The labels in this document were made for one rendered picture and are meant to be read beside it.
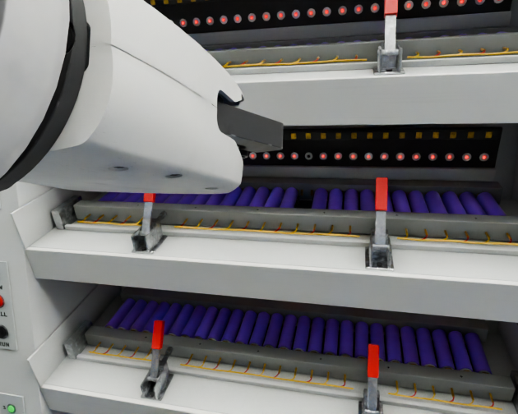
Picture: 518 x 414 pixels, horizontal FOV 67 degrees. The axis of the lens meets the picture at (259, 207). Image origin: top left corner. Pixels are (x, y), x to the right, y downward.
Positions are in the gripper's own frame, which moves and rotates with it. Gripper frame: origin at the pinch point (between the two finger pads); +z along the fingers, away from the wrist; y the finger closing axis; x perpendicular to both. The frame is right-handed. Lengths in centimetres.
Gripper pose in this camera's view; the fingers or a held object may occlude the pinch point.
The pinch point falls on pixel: (194, 154)
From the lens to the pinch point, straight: 25.1
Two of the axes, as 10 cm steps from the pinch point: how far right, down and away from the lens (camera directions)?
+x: 0.4, -10.0, 0.3
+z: 2.4, 0.4, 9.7
